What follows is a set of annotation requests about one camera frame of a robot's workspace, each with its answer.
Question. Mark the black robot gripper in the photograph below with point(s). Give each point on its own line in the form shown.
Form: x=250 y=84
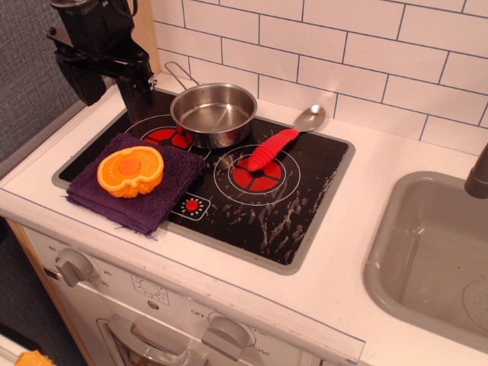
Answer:
x=96 y=40

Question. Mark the silver metal pot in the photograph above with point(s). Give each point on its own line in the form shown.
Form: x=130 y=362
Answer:
x=214 y=115

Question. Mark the red stove knob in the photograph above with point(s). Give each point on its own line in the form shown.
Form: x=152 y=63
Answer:
x=192 y=205

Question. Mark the black toy stove top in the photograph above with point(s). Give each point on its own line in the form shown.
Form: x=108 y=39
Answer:
x=268 y=217

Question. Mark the light wooden side panel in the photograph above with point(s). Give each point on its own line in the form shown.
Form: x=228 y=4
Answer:
x=145 y=35

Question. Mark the orange plastic toy pumpkin half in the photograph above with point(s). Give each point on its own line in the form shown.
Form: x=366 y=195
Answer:
x=132 y=171

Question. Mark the purple folded towel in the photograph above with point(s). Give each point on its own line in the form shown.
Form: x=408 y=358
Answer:
x=144 y=212

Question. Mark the grey left timer knob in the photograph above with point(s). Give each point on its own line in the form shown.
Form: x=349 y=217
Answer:
x=73 y=266

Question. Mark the white toy oven front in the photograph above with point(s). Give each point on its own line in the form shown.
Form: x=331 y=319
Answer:
x=111 y=291

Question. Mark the grey right oven knob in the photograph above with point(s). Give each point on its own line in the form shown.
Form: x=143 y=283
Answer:
x=226 y=337

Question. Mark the orange object bottom left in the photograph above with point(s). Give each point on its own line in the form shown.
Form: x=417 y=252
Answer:
x=33 y=358

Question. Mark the grey toy sink basin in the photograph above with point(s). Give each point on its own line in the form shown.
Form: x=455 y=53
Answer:
x=428 y=261

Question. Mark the grey faucet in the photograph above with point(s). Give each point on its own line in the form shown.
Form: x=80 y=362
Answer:
x=476 y=184

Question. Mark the red handled metal spoon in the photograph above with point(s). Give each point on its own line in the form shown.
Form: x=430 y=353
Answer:
x=309 y=120

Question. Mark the grey oven door handle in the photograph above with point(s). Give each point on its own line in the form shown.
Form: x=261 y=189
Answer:
x=130 y=344

